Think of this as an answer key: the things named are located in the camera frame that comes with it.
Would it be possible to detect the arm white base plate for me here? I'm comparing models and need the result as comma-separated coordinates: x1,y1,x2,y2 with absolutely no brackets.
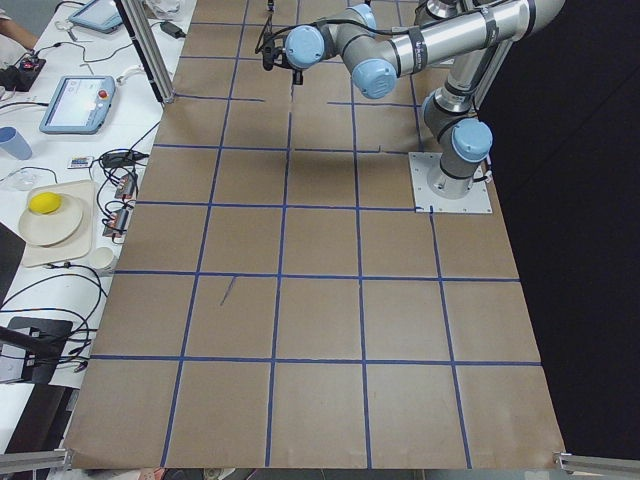
408,152,493,215

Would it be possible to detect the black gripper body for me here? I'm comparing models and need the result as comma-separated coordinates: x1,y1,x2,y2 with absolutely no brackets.
292,69,304,85

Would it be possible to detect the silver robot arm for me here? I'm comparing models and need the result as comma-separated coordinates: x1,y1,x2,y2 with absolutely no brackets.
271,1,564,199

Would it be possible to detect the upper small circuit board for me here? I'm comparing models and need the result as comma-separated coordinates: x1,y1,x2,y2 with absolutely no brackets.
114,172,138,200

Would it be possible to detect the yellow lemon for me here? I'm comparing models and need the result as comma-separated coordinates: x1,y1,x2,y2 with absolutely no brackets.
28,192,63,215

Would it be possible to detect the blue teach pendant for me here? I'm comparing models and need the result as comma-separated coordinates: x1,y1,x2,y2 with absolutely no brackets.
39,76,116,135
68,0,122,33

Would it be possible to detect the black power adapter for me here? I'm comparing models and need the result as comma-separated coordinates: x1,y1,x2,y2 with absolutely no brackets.
160,21,186,39

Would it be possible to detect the far blue teach pendant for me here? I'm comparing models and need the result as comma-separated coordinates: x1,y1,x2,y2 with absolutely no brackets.
68,0,122,33

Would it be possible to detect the lower small circuit board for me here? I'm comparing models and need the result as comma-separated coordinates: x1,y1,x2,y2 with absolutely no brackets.
102,208,130,239

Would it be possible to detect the black tripod base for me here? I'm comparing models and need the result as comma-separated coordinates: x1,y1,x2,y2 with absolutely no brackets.
1,316,73,385

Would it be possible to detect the black device with red button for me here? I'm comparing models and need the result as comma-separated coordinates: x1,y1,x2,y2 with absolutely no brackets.
0,57,46,92

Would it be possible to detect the small circuit board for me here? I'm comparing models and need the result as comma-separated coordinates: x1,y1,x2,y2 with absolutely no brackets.
102,208,130,239
114,172,138,200

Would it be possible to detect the beige rectangular tray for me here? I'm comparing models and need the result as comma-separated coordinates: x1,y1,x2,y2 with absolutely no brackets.
18,180,96,267

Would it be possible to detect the brown paper table cover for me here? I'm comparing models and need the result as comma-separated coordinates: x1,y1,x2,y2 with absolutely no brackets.
65,1,563,469

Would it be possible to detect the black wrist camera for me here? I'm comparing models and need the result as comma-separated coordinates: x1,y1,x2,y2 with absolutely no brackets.
255,25,289,71

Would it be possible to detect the beige round plate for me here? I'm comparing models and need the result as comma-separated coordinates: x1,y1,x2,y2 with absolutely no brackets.
18,195,83,246

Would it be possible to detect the small remote control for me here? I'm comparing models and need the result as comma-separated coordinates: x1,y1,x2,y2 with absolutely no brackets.
67,156,94,170

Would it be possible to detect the near blue teach pendant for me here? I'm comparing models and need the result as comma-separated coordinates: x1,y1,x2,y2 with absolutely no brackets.
39,76,116,135

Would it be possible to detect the white paper cup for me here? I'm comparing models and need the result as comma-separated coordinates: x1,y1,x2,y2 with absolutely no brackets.
88,247,118,276

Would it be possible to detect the aluminium frame post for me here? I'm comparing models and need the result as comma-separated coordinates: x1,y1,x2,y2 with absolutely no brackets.
115,0,174,104

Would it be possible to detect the light blue plastic cup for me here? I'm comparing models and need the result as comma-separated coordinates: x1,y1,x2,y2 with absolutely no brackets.
0,127,33,160

